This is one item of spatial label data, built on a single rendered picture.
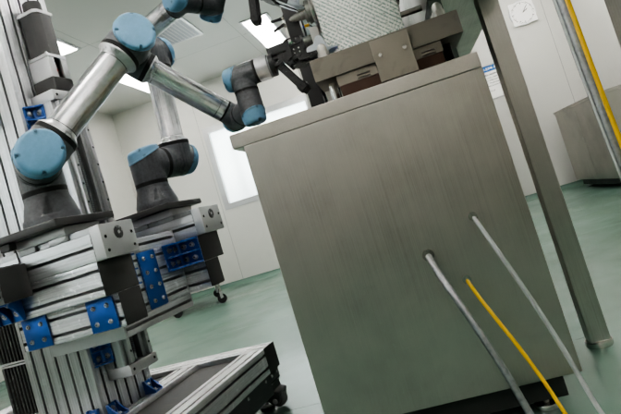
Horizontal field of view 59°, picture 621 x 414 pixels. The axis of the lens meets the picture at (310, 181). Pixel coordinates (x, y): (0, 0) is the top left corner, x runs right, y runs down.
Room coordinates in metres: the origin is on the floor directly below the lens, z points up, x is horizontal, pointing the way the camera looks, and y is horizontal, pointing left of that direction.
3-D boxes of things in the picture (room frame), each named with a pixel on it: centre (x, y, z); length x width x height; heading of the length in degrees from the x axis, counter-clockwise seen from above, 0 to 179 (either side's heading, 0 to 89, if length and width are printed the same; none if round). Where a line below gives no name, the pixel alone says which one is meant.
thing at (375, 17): (1.62, -0.28, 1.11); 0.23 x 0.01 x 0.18; 81
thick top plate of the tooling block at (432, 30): (1.49, -0.30, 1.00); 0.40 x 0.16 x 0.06; 81
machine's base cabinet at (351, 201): (2.61, -0.37, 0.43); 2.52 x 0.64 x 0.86; 171
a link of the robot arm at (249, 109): (1.70, 0.12, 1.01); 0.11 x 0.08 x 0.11; 29
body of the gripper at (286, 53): (1.65, -0.05, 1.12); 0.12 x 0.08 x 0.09; 81
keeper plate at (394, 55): (1.40, -0.30, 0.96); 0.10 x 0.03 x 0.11; 81
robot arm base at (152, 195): (1.97, 0.55, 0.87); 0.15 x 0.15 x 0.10
